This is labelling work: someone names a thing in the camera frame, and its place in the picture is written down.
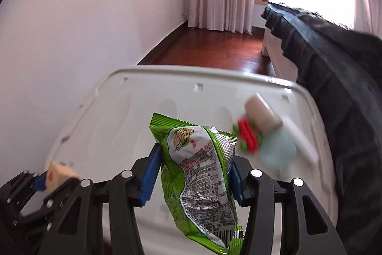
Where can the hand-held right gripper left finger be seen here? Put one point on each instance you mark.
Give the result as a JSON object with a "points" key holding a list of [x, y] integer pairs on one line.
{"points": [[150, 174]]}

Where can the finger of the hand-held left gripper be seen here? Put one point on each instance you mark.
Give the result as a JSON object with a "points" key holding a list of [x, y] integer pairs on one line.
{"points": [[40, 182], [56, 196]]}

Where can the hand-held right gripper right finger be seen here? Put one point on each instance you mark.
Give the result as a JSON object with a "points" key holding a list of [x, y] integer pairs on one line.
{"points": [[237, 183]]}

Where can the small brown cardboard box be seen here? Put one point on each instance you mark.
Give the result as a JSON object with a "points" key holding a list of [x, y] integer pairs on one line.
{"points": [[61, 175]]}

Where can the green snack bag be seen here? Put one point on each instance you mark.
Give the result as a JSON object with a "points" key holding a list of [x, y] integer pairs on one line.
{"points": [[197, 168]]}

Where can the red and green toy blocks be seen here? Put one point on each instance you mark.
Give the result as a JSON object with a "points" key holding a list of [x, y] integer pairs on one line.
{"points": [[246, 135]]}

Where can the light blue plastic cup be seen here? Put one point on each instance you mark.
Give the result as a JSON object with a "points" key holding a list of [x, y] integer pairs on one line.
{"points": [[277, 153]]}

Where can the white plastic storage lid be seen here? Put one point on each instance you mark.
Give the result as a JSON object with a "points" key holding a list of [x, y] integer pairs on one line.
{"points": [[134, 111]]}

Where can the beige paper cup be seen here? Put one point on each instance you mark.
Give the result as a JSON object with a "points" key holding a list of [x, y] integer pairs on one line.
{"points": [[262, 114]]}

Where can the red cloth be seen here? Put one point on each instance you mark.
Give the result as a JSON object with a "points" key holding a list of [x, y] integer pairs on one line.
{"points": [[342, 25]]}

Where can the white bed frame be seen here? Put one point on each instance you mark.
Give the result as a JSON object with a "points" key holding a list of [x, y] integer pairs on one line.
{"points": [[274, 52]]}

